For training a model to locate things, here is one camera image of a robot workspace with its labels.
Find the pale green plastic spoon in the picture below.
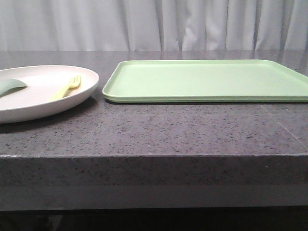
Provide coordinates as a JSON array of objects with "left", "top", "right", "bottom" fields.
[{"left": 0, "top": 79, "right": 27, "bottom": 97}]

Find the light green serving tray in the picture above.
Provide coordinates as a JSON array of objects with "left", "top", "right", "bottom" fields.
[{"left": 102, "top": 59, "right": 308, "bottom": 103}]

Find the white pleated curtain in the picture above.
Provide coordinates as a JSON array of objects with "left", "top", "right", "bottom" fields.
[{"left": 0, "top": 0, "right": 308, "bottom": 51}]

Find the white round plate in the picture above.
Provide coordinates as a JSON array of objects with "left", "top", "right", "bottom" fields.
[{"left": 0, "top": 65, "right": 99, "bottom": 124}]

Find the yellow plastic fork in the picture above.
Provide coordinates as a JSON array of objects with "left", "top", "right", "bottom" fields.
[{"left": 49, "top": 76, "right": 81, "bottom": 101}]

